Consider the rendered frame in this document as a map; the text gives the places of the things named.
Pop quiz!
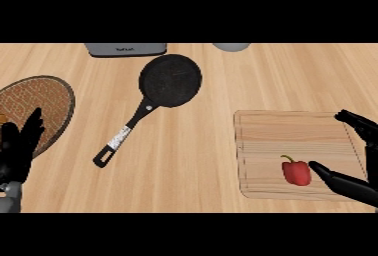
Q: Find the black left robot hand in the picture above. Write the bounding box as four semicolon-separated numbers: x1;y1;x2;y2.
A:
0;107;48;184

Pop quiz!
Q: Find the grey rectangular appliance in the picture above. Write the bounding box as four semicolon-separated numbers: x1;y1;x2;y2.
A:
83;43;169;59

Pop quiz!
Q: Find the black frying pan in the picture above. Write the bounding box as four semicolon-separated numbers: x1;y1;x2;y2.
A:
92;53;204;169

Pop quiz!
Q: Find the red bell pepper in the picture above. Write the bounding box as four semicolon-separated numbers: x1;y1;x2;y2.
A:
280;154;314;187

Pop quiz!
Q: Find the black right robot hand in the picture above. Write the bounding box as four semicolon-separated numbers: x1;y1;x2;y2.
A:
308;109;378;208

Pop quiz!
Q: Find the wooden cutting board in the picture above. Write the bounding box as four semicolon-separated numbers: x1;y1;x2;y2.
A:
232;110;370;202

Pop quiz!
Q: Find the brown woven oval placemat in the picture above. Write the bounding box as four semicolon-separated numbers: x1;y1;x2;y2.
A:
0;75;77;159

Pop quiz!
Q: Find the grey round container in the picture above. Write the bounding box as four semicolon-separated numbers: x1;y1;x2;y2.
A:
212;43;253;53

